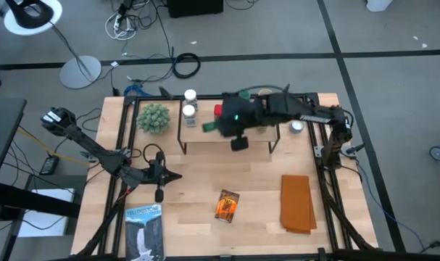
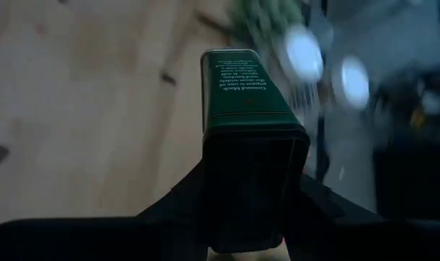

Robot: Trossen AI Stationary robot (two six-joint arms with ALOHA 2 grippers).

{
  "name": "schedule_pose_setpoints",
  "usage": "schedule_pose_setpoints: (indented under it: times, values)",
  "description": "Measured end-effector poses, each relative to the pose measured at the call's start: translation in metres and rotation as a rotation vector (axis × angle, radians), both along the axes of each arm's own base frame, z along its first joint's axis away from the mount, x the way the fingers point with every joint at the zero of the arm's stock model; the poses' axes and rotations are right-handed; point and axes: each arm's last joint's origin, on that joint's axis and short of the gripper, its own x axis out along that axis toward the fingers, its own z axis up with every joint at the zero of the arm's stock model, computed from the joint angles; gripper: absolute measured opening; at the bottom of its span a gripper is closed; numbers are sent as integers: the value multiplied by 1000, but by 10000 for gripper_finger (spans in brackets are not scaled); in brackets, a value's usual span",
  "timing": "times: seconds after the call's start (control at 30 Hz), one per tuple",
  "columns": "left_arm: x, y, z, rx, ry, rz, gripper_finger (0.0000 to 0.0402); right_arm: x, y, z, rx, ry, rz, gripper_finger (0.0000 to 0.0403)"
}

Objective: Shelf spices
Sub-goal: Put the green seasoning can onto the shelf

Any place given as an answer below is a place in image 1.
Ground black coiled floor cable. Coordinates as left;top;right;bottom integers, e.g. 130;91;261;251
171;52;202;80

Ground black floor box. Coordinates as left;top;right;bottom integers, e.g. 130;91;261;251
167;0;224;19

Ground succulent plant patterned pot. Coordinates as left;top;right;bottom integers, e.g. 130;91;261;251
135;103;172;135

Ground black power adapter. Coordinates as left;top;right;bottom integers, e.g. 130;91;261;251
39;155;60;176

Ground yellow cable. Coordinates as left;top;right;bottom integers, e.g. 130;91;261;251
16;126;91;168

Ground black metal rig frame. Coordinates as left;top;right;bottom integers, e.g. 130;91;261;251
72;92;440;261

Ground black floor plug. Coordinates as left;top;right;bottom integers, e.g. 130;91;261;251
418;239;440;254

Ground white floor box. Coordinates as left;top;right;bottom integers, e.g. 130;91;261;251
17;188;75;239

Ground blue floor cable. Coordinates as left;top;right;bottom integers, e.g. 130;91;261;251
355;161;429;253

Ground blue bundled cable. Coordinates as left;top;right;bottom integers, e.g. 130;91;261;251
123;83;154;97

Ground bagel seasoning jar white lid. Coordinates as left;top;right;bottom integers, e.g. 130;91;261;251
184;88;199;106
181;104;197;128

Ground silver mounting bracket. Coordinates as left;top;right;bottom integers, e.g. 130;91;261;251
80;149;101;162

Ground black pointed bracket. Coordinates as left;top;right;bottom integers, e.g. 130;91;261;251
158;86;175;100
276;83;291;99

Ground white floor object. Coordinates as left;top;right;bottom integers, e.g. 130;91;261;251
365;0;393;12

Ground black desk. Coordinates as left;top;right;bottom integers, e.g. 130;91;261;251
0;97;81;261

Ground white floor lamp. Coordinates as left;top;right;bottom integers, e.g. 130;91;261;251
4;0;103;90

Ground wooden shelf black metal frame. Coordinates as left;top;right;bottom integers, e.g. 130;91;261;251
175;96;281;155

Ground small round silver container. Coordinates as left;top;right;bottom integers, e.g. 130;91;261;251
289;119;305;134

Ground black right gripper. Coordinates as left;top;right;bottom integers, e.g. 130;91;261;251
218;94;266;138

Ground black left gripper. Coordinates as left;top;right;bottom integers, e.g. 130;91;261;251
143;151;183;186

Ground orange folded cloth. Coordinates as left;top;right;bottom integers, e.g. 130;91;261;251
280;174;317;235

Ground orange seasoning packet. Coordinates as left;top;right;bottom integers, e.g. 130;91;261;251
214;188;241;223

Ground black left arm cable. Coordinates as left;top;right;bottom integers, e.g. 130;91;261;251
142;143;167;165

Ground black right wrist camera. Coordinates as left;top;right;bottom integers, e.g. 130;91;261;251
230;136;249;152

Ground floor cable bundle power strip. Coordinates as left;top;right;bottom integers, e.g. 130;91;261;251
104;0;172;41

